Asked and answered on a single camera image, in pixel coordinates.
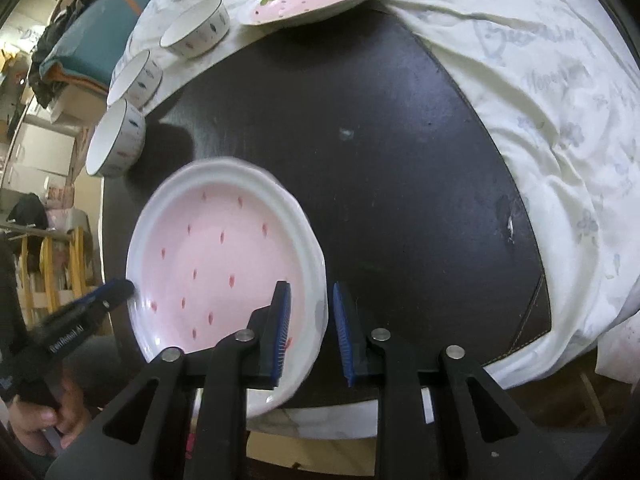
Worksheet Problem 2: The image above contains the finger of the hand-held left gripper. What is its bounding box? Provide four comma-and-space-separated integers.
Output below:
81, 280, 137, 312

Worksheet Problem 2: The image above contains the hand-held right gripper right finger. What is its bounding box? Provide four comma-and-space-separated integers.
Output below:
332, 281, 583, 480

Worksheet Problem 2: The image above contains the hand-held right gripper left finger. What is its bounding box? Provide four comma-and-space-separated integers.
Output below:
45, 280, 293, 480

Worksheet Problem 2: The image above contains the white bowl with dark rim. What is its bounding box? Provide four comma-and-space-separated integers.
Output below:
160, 0, 231, 60
85, 98, 147, 179
106, 49, 164, 109

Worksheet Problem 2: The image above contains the person's left hand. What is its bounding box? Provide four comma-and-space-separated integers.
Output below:
11, 374, 93, 453

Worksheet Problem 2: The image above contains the yellow wooden rack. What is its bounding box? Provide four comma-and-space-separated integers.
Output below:
17, 227, 101, 326

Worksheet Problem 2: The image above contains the black table mat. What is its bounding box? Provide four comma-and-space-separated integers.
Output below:
100, 0, 553, 408

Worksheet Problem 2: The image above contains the dark clothes pile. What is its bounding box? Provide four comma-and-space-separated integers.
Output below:
27, 0, 101, 107

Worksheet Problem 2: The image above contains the teal mat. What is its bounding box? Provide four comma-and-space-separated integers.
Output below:
39, 0, 163, 92

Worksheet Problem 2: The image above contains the white printed blanket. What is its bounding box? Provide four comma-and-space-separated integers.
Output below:
107, 0, 640, 391

